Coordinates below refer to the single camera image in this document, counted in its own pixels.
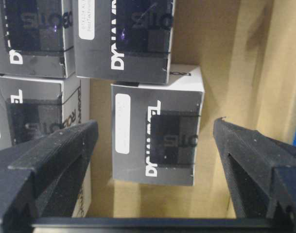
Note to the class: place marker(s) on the brown cardboard box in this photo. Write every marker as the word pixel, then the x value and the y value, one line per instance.
pixel 247 53

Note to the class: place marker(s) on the right gripper black plastic left finger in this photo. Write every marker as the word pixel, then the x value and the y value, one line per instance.
pixel 43 177

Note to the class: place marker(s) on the grey dynamixel box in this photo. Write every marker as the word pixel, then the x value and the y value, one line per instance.
pixel 155 128
pixel 123 40
pixel 34 108
pixel 36 38

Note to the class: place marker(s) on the right gripper black plastic right finger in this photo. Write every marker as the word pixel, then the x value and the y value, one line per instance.
pixel 260 173

